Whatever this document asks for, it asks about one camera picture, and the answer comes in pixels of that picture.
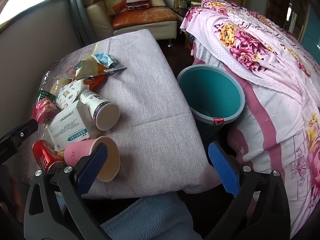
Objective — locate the white blue paper cup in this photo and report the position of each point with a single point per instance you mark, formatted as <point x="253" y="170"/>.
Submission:
<point x="100" y="105"/>

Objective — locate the pink floral blanket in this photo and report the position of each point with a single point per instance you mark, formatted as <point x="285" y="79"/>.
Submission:
<point x="262" y="55"/>

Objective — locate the silver foil wrapper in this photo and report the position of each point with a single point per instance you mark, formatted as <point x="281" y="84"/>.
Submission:
<point x="115" y="69"/>

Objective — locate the cream leather sofa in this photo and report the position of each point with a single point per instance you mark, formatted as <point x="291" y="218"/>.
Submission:
<point x="100" y="17"/>

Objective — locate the pink paper cup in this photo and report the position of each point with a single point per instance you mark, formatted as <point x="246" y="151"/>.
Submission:
<point x="77" y="150"/>

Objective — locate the yellow snack packet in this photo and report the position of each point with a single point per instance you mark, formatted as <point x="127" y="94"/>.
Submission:
<point x="87" y="67"/>

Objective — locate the orange snack packet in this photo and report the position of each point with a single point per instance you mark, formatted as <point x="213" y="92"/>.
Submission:
<point x="93" y="82"/>

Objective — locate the teal curtain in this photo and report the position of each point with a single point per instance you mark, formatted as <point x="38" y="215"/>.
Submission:
<point x="75" y="10"/>

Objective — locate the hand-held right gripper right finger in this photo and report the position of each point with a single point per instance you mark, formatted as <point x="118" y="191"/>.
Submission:
<point x="222" y="165"/>

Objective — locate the red soda can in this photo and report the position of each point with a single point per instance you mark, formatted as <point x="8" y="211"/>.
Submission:
<point x="45" y="157"/>

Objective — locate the clear plastic bottle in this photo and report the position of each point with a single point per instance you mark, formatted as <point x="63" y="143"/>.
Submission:
<point x="43" y="96"/>

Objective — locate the white medicine box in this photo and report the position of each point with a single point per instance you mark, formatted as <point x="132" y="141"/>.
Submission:
<point x="67" y="125"/>

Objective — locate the white cartoon printed pack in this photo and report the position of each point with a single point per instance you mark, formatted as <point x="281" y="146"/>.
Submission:
<point x="67" y="92"/>

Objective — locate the dark wooden cabinet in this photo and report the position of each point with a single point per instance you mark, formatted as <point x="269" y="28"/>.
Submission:
<point x="282" y="2"/>

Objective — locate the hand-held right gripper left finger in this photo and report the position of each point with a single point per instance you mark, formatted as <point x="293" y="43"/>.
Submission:
<point x="93" y="165"/>

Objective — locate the blue snack packet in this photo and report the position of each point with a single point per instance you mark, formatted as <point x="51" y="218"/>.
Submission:
<point x="105" y="60"/>

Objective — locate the red snack packet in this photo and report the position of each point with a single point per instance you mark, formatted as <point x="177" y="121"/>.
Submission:
<point x="42" y="110"/>

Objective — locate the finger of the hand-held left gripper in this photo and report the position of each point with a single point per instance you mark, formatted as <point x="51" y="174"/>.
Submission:
<point x="23" y="131"/>

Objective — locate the blue fleece cloth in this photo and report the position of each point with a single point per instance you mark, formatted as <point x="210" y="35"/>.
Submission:
<point x="150" y="217"/>

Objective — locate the orange seat cushion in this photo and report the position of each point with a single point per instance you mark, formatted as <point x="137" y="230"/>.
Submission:
<point x="142" y="17"/>

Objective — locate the teal plastic bin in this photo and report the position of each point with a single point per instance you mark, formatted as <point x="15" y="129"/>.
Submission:
<point x="210" y="92"/>

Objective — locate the yellow printed pillow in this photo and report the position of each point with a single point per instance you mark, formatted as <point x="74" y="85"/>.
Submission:
<point x="113" y="0"/>

